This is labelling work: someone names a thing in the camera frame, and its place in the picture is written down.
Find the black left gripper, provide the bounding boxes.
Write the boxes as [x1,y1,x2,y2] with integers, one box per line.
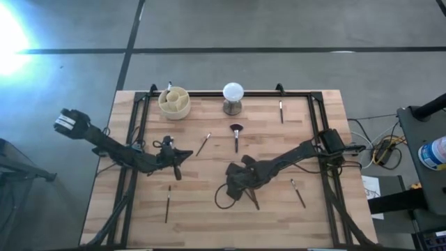
[159,135,194,181]

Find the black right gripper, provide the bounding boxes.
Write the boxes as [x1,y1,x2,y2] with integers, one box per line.
[226,155,268,202]

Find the dark fan makeup brush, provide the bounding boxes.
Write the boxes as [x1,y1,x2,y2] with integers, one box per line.
[229,123,245,154]

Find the beige round divided container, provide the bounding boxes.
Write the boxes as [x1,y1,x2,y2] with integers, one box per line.
[157,86,192,121]

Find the white globe table lamp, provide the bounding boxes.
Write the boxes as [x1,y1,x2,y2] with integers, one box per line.
[222,82,245,116]

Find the white paper sheet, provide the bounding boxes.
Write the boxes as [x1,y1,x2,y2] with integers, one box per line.
[361,175,385,220]

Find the black power strip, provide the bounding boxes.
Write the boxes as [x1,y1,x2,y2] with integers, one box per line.
[377,139,395,165]

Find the dark metal stand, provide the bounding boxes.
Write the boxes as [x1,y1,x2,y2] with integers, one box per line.
[0,137,58,251]

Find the black equipment cart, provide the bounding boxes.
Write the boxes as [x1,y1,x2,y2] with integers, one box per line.
[367,93,446,251]

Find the blue white wipes canister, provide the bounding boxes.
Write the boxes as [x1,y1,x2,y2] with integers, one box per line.
[417,135,446,172]

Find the black plastic crate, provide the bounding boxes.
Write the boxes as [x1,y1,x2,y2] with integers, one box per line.
[412,228,446,251]

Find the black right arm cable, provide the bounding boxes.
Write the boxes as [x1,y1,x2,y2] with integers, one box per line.
[213,183,238,211]

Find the black metal table frame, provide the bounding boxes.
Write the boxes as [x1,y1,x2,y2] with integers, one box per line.
[85,91,377,249]

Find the yellow coiled cable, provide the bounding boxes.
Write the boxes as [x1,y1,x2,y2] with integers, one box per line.
[371,135,408,167]

